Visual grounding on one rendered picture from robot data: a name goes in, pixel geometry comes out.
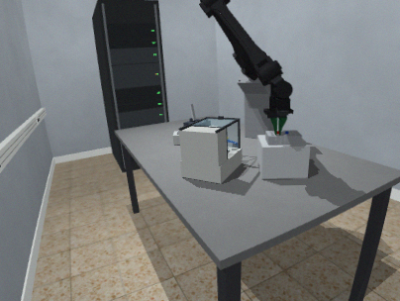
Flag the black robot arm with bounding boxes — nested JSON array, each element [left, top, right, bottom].
[[199, 0, 293, 116]]

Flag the white analytical balance with glass draft shield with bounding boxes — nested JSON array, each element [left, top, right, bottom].
[[179, 116, 242, 183]]

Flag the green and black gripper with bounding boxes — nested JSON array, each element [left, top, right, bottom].
[[263, 108, 293, 136]]

